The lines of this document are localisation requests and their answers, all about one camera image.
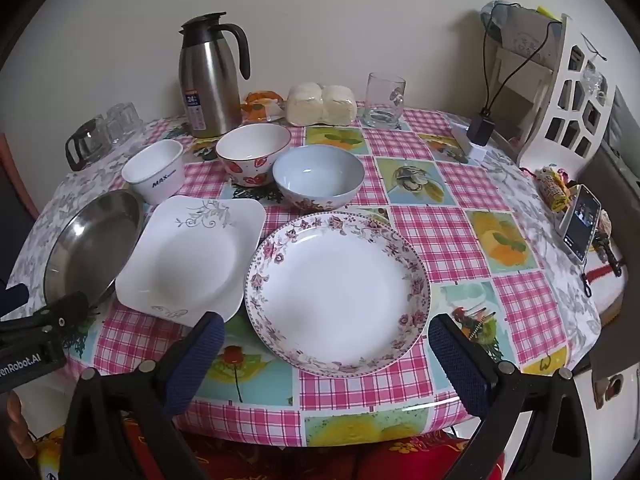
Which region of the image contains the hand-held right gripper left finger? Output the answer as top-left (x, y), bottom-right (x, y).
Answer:
top-left (59, 311), bottom-right (226, 480)

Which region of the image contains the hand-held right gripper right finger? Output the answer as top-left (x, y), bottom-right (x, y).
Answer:
top-left (428, 313), bottom-right (593, 480)

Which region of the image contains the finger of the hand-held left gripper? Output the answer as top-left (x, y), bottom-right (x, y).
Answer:
top-left (0, 284), bottom-right (29, 318)
top-left (0, 291), bottom-right (104, 341)

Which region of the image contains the stainless steel plate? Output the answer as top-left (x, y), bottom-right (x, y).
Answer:
top-left (42, 189), bottom-right (147, 313)

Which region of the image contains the square white plate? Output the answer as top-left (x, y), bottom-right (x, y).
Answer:
top-left (115, 195), bottom-right (267, 328)

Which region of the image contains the round pink floral plate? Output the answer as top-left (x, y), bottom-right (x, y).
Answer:
top-left (244, 211), bottom-right (432, 378)

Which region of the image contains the white bowl blue print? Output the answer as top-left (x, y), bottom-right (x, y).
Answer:
top-left (121, 139), bottom-right (185, 206)

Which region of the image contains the strawberry print bowl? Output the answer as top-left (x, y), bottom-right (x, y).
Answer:
top-left (215, 123), bottom-right (292, 188)

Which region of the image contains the light blue floral bowl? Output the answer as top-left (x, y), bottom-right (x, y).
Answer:
top-left (272, 144), bottom-right (365, 212)

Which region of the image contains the person's left hand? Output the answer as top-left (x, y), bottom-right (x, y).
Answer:
top-left (7, 392), bottom-right (37, 461)

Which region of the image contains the black panel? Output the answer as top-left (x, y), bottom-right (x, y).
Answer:
top-left (0, 160), bottom-right (26, 281)

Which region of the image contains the reddish brown board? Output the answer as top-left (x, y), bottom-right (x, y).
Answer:
top-left (0, 132), bottom-right (40, 221)

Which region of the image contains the red patterned cloth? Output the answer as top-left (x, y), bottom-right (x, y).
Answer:
top-left (30, 420), bottom-right (506, 480)

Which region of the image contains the white appliance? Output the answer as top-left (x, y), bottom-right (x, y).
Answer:
top-left (575, 360), bottom-right (640, 480)

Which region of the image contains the small clear glass cup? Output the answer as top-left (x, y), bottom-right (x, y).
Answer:
top-left (117, 102), bottom-right (142, 137)
top-left (101, 107), bottom-right (126, 147)

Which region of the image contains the bunch of keys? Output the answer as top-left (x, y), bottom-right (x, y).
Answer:
top-left (592, 210), bottom-right (623, 278)

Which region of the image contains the colourful candy packet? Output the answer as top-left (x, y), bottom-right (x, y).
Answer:
top-left (535, 166), bottom-right (581, 206)

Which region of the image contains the black charger adapter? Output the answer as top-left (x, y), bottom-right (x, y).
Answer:
top-left (467, 110), bottom-right (497, 146)

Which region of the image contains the orange snack bag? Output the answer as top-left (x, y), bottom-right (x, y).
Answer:
top-left (240, 90), bottom-right (286, 123)

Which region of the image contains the white openwork rack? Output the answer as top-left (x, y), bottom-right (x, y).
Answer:
top-left (492, 12), bottom-right (616, 171)

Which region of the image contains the stainless steel thermos jug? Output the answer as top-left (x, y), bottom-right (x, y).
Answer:
top-left (178, 12), bottom-right (251, 139)

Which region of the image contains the clear glass mug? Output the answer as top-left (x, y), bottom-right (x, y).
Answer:
top-left (362, 72), bottom-right (407, 128)

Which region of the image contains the bag of steamed buns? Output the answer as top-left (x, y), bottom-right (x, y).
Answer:
top-left (285, 82), bottom-right (359, 127)

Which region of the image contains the patterned cloth bag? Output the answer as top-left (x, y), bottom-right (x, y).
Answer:
top-left (480, 0), bottom-right (556, 56)

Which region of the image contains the glass teapot black handle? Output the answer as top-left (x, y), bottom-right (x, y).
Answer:
top-left (65, 115), bottom-right (114, 172)

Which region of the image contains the black charger cable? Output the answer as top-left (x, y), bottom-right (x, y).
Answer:
top-left (480, 2), bottom-right (563, 116)

